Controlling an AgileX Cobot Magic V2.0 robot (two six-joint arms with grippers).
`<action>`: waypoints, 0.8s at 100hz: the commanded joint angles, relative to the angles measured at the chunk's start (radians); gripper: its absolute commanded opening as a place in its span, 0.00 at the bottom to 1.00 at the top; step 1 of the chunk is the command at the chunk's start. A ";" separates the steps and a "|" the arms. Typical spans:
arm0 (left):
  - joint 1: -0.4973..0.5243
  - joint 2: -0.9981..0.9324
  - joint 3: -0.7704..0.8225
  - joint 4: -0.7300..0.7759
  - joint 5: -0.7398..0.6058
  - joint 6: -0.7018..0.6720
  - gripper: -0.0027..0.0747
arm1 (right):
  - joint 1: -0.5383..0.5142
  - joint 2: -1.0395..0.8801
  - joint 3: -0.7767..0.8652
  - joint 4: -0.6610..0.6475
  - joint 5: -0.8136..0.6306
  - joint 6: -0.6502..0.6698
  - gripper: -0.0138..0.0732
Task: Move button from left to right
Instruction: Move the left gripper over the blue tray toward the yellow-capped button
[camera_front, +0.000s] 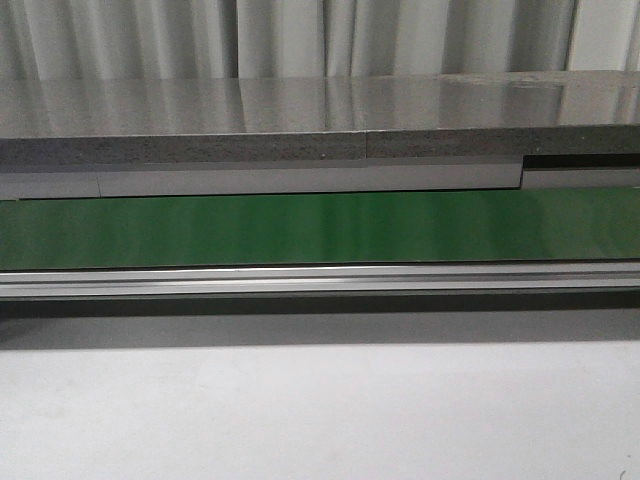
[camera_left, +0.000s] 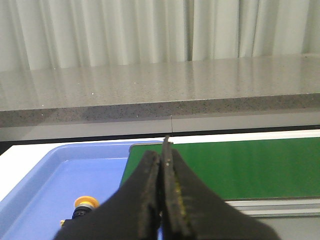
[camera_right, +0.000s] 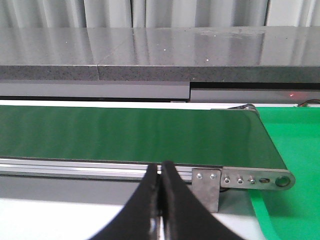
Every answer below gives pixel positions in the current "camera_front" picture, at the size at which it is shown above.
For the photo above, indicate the aluminium conveyor front rail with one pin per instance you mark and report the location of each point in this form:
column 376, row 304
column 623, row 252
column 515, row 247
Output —
column 339, row 279

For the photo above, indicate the grey conveyor back rail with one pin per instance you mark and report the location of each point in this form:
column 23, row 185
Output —
column 316, row 176

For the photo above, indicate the green conveyor belt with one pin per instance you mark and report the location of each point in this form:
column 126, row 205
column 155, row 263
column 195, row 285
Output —
column 342, row 228

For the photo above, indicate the white pleated curtain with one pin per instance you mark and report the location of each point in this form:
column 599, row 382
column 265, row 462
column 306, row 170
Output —
column 45, row 40

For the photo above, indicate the grey stone counter slab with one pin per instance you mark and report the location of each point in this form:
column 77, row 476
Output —
column 138, row 122

